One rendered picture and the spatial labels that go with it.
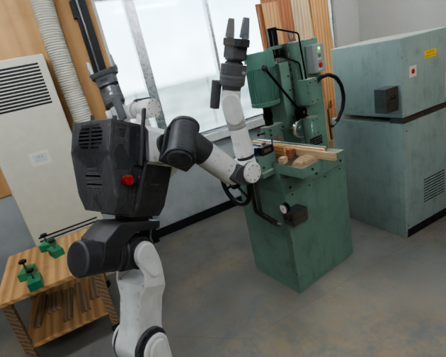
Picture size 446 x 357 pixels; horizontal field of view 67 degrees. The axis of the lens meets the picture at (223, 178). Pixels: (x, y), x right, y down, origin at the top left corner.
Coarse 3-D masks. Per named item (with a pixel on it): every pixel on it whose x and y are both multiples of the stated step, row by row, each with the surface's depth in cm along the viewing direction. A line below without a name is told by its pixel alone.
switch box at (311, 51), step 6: (306, 48) 199; (312, 48) 196; (306, 54) 201; (312, 54) 197; (306, 60) 203; (312, 60) 199; (318, 60) 200; (324, 60) 204; (312, 66) 200; (318, 66) 201; (324, 66) 204; (312, 72) 202
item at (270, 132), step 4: (276, 124) 209; (280, 124) 210; (264, 128) 206; (268, 128) 204; (272, 128) 206; (276, 128) 208; (268, 132) 205; (272, 132) 207; (276, 132) 209; (280, 132) 211; (264, 136) 209; (268, 136) 206; (272, 136) 207
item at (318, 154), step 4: (296, 148) 198; (300, 148) 196; (296, 152) 197; (300, 152) 194; (304, 152) 192; (308, 152) 190; (312, 152) 187; (316, 152) 184; (320, 152) 182; (324, 152) 180; (328, 152) 179; (332, 152) 177; (316, 156) 185; (320, 156) 183; (324, 156) 181; (328, 156) 179; (332, 156) 177; (336, 156) 177; (332, 160) 178
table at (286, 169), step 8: (288, 160) 193; (320, 160) 183; (272, 168) 195; (280, 168) 189; (288, 168) 184; (296, 168) 179; (304, 168) 177; (312, 168) 180; (320, 168) 184; (264, 176) 190; (296, 176) 182; (304, 176) 178
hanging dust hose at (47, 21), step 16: (32, 0) 236; (48, 0) 238; (48, 16) 239; (48, 32) 241; (48, 48) 245; (64, 48) 249; (64, 64) 249; (64, 80) 251; (80, 96) 258; (80, 112) 261
